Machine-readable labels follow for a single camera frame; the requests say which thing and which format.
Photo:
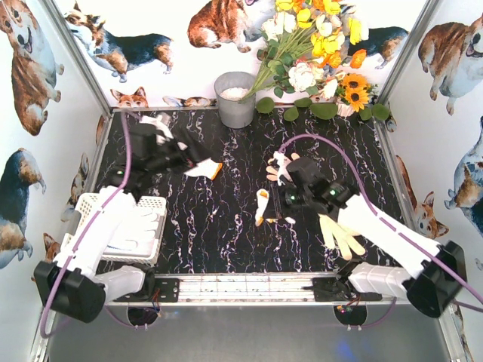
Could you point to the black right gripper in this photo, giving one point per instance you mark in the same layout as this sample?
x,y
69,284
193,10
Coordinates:
x,y
286,200

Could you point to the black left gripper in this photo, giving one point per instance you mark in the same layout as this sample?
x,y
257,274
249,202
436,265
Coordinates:
x,y
179,155

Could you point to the white glove orange trim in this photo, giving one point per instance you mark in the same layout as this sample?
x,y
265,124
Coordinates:
x,y
262,207

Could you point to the white glove orange cuff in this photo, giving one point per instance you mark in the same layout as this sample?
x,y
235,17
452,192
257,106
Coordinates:
x,y
206,168

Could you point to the blue dotted white glove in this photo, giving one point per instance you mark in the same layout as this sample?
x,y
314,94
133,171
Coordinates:
x,y
135,236

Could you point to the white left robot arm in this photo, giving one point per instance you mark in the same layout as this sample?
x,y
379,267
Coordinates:
x,y
70,284

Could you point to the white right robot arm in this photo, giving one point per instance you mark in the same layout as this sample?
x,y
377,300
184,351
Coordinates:
x,y
429,275

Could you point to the white plastic storage basket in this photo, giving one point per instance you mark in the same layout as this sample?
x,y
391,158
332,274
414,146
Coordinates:
x,y
152,204

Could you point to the cream glove far right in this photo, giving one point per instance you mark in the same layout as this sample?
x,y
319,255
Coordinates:
x,y
294,156

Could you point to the cream glove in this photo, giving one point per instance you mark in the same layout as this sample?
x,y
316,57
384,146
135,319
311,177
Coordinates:
x,y
294,156
339,237

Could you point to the grey metal bucket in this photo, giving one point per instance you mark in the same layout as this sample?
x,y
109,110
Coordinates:
x,y
236,103

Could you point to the cream glove near right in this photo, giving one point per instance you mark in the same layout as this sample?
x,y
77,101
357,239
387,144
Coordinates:
x,y
339,237

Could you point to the green moss stone far left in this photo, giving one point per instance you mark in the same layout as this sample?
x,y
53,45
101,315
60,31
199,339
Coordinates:
x,y
265,105

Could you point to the large green moss stone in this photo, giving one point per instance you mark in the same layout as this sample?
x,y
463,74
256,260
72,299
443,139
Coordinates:
x,y
324,111

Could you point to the white sunflower pot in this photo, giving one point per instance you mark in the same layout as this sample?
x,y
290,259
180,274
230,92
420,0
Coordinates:
x,y
344,110

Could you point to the sunflower bunch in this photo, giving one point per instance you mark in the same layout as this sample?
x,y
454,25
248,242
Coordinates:
x,y
356,91

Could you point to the green moss stone right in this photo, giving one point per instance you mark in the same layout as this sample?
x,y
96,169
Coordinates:
x,y
380,112

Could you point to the artificial flower bouquet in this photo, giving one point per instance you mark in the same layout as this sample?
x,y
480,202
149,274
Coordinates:
x,y
306,42

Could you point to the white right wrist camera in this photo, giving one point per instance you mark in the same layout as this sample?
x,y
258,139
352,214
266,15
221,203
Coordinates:
x,y
277,169

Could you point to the aluminium front rail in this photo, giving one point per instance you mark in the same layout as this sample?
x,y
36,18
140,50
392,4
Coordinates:
x,y
243,289

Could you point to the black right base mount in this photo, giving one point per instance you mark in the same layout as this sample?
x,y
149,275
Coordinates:
x,y
336,287

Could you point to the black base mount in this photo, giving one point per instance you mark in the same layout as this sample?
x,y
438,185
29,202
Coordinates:
x,y
155,289
336,287

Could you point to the aluminium frame rail right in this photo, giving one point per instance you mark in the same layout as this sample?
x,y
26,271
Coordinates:
x,y
396,188

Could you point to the aluminium frame post left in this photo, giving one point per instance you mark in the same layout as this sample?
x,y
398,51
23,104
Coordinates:
x,y
56,18

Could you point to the aluminium frame post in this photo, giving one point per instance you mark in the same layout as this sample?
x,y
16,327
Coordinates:
x,y
56,18
422,22

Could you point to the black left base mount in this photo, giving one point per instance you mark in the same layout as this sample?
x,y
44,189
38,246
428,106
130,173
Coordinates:
x,y
155,289

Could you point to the aluminium frame post right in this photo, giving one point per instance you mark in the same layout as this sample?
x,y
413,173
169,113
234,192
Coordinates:
x,y
422,22

